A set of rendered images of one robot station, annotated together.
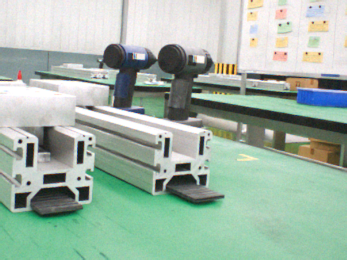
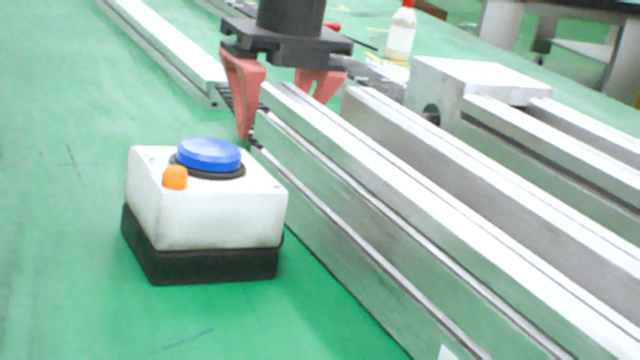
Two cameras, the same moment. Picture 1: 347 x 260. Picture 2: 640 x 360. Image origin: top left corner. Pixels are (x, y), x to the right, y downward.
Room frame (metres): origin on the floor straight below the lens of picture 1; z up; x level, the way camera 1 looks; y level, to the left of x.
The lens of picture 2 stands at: (0.51, 0.48, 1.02)
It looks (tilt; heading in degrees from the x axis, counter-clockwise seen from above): 19 degrees down; 6
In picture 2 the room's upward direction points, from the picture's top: 11 degrees clockwise
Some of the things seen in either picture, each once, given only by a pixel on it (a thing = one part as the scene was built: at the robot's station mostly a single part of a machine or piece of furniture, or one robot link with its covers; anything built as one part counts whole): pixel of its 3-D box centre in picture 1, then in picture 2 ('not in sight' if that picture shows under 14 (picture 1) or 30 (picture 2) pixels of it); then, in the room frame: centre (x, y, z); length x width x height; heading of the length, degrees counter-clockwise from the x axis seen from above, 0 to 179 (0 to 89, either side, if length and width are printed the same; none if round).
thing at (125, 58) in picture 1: (133, 89); not in sight; (1.14, 0.04, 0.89); 0.20 x 0.08 x 0.22; 147
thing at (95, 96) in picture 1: (67, 98); not in sight; (0.95, 0.18, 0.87); 0.16 x 0.11 x 0.07; 35
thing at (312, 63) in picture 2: not in sight; (291, 89); (1.25, 0.59, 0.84); 0.07 x 0.07 x 0.09; 35
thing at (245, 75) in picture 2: not in sight; (264, 87); (1.23, 0.62, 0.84); 0.07 x 0.07 x 0.09; 35
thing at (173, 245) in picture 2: not in sight; (214, 209); (1.01, 0.59, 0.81); 0.10 x 0.08 x 0.06; 125
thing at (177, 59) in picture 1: (189, 98); not in sight; (0.96, -0.08, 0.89); 0.20 x 0.08 x 0.22; 147
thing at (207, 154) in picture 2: not in sight; (208, 160); (1.00, 0.60, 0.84); 0.04 x 0.04 x 0.02
